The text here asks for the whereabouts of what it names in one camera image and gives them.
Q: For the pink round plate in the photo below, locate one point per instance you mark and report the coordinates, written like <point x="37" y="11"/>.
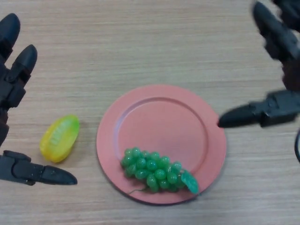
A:
<point x="161" y="131"/>

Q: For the green grape bunch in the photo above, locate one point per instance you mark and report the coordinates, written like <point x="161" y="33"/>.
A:
<point x="154" y="171"/>

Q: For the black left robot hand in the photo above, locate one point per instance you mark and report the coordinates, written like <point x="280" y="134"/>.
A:
<point x="11" y="89"/>

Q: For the yellow green starfruit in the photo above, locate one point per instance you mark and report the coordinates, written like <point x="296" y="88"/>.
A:
<point x="59" y="138"/>

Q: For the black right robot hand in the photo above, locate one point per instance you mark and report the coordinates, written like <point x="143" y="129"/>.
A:
<point x="281" y="47"/>

